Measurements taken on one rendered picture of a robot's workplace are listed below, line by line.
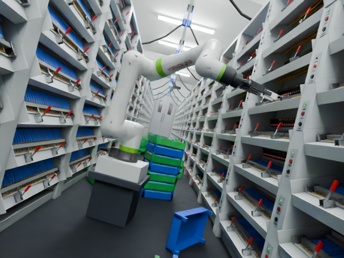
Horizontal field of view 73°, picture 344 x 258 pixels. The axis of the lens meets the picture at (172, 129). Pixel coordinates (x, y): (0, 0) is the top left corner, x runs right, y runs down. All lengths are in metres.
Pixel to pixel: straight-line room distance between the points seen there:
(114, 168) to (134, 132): 0.24
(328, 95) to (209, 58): 0.51
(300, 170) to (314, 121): 0.20
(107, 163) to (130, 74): 0.53
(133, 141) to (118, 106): 0.25
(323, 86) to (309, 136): 0.20
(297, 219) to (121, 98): 1.02
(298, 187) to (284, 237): 0.20
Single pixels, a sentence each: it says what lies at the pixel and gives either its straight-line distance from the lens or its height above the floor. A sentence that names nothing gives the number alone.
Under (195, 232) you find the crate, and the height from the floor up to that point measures 0.03.
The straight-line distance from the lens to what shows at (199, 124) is 3.72.
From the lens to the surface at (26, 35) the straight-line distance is 1.06.
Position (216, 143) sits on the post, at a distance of 2.34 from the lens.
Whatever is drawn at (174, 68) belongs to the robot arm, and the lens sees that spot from 1.38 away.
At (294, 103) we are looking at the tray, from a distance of 1.19.
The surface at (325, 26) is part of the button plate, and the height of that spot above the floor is 1.18.
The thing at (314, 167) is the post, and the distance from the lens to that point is 1.06.
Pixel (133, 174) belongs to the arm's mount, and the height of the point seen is 0.32.
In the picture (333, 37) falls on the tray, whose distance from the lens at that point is 1.14.
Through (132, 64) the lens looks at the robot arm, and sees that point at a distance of 1.38.
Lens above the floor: 0.63
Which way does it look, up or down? level
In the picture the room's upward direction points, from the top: 14 degrees clockwise
